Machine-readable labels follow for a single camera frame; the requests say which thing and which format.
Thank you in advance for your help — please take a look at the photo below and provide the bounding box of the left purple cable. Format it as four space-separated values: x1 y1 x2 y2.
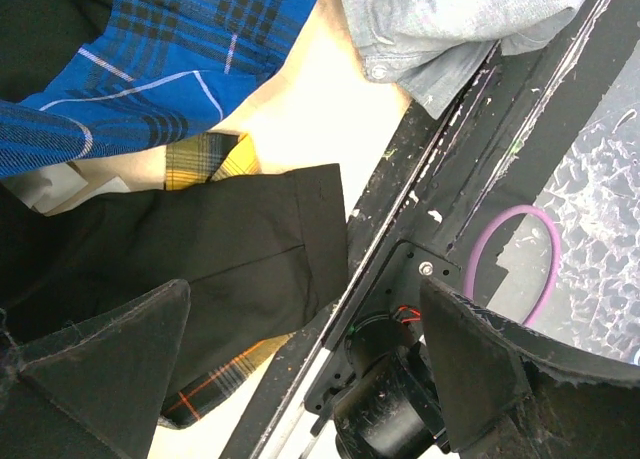
462 203 563 327

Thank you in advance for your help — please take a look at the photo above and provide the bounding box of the black aluminium mounting rail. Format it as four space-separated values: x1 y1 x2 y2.
222 0 639 458

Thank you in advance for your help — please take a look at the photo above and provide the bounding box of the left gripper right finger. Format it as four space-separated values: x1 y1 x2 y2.
420 279 639 458

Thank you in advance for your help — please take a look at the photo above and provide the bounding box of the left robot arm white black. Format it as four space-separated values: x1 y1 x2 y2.
1 281 639 458

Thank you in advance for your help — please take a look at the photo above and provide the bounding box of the blue plaid shirt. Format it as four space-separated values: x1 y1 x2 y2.
1 0 316 177

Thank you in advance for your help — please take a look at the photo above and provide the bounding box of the white shirt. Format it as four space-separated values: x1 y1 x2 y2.
1 162 131 215

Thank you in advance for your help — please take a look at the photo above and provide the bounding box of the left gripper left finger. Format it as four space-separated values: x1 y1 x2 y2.
1 280 190 458

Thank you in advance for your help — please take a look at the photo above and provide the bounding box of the grey shirt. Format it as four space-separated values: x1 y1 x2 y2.
341 0 585 118

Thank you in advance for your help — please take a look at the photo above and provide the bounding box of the yellow plaid shirt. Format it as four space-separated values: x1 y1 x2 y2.
159 131 296 430

